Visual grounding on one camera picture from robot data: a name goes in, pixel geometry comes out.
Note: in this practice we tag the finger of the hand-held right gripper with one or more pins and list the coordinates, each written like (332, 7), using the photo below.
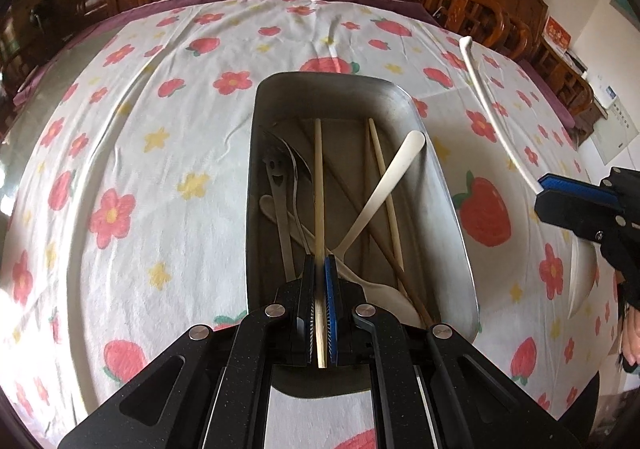
(575, 216)
(575, 188)

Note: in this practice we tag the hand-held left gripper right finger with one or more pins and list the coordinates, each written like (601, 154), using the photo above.
(331, 301)

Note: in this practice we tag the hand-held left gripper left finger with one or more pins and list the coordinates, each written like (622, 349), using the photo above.
(307, 291)

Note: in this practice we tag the brown wooden chopstick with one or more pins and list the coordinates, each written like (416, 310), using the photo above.
(419, 308)

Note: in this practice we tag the cream chopstick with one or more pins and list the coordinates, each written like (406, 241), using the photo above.
(318, 189)
(382, 179)

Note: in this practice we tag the metal spoon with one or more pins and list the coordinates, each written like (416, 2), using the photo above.
(296, 169)

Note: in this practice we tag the metal fork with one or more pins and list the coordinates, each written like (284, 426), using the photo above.
(276, 169)

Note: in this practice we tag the white plastic spoon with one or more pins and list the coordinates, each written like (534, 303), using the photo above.
(390, 179)
(482, 89)

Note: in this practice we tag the metal tray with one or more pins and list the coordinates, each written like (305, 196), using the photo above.
(425, 189)

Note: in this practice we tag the person's right hand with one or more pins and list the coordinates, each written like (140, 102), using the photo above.
(632, 336)

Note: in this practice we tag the cream plastic fork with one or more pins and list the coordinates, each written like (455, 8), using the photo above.
(270, 206)

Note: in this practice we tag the purple seat cushion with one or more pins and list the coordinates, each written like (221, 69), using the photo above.
(550, 94)

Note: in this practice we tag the wooden side table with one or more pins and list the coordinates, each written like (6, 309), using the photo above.
(565, 79)

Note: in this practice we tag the red desk calendar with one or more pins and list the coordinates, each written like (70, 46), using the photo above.
(557, 34)

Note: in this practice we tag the wooden armchair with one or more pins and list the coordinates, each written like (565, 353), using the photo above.
(480, 26)

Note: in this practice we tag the floral strawberry tablecloth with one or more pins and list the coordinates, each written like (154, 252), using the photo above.
(150, 154)

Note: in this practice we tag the white wall panel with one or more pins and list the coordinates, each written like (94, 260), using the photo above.
(617, 134)

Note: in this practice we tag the green wall sign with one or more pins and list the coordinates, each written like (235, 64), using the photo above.
(624, 4)

